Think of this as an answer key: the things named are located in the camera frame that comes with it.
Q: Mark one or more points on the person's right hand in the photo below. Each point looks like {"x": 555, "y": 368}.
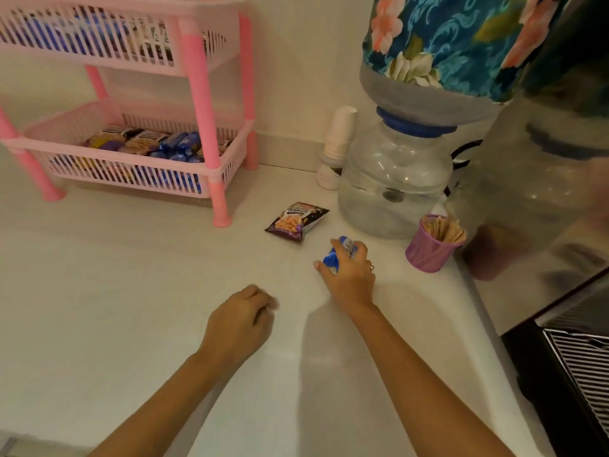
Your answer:
{"x": 352, "y": 283}

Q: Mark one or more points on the clear water bottle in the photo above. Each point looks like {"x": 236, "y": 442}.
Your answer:
{"x": 428, "y": 107}

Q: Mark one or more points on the purple cup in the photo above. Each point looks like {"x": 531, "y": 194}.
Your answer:
{"x": 428, "y": 256}

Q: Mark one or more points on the steel and black coffee machine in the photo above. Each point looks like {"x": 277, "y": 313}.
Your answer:
{"x": 537, "y": 185}

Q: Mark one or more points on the stack of paper cups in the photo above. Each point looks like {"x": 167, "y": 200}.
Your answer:
{"x": 340, "y": 133}

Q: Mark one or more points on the white jar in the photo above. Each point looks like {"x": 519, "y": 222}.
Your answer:
{"x": 328, "y": 176}

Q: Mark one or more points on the yellow snack packet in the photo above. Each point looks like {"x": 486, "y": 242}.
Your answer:
{"x": 102, "y": 141}

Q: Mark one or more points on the salted peanuts packet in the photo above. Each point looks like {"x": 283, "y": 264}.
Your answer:
{"x": 135, "y": 149}

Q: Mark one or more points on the pink two-tier plastic rack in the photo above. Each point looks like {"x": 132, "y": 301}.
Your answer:
{"x": 200, "y": 90}

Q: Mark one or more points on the person's left forearm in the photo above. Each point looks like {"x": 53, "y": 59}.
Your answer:
{"x": 162, "y": 409}

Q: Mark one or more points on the black drip tray grille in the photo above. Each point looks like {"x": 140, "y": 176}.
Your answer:
{"x": 585, "y": 371}

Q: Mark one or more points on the floral fabric bottle cover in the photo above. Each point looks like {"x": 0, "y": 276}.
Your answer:
{"x": 457, "y": 38}

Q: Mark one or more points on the person's right forearm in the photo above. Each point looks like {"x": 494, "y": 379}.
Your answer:
{"x": 423, "y": 390}

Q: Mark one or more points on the bunch of wooden stirrers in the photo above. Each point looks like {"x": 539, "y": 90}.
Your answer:
{"x": 445, "y": 228}

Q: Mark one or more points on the person's left hand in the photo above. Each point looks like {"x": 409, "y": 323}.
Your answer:
{"x": 238, "y": 328}

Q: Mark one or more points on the clear water dispenser base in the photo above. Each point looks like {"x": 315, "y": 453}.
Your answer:
{"x": 395, "y": 185}

